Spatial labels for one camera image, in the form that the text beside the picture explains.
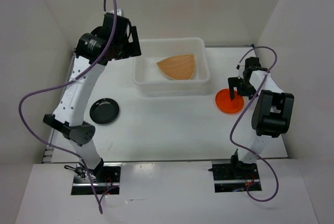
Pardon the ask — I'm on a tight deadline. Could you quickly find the tan woven triangular plate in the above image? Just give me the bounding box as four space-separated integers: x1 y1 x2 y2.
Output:
157 54 196 80

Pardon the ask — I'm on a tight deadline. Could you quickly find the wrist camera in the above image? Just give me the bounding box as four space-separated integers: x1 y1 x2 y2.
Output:
116 9 124 16
236 62 245 78

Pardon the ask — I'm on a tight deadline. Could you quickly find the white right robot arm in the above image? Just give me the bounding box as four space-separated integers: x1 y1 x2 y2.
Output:
228 57 294 179

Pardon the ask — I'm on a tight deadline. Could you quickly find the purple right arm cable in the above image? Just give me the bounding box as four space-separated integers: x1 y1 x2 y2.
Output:
229 46 279 203

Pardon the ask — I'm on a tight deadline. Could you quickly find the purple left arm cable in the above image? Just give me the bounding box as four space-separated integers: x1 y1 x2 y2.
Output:
18 0 117 215

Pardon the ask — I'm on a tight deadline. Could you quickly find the black round plate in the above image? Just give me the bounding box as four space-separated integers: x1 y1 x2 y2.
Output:
89 98 120 125

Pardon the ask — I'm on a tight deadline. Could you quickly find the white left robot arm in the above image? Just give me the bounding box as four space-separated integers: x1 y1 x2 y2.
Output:
43 13 141 182

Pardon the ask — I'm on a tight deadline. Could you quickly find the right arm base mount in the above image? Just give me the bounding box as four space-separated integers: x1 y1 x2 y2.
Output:
208 160 262 193

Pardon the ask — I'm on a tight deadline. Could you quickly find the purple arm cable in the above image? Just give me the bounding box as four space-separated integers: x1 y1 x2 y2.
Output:
229 46 279 203
18 0 117 215

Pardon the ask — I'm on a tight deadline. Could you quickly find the orange plastic plate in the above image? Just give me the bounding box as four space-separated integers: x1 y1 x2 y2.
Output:
214 89 244 114

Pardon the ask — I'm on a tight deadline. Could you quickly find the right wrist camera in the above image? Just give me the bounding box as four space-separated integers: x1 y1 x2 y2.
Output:
236 62 245 78

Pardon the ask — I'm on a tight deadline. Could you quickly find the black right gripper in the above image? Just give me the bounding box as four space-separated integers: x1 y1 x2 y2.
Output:
228 76 259 100

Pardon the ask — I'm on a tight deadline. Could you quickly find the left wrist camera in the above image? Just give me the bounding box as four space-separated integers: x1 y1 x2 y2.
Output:
116 9 124 16

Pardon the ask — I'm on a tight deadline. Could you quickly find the translucent white plastic bin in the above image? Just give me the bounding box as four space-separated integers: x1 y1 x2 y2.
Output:
132 38 211 97

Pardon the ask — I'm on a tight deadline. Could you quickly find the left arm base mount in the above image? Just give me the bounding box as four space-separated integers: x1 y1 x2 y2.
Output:
64 162 121 195

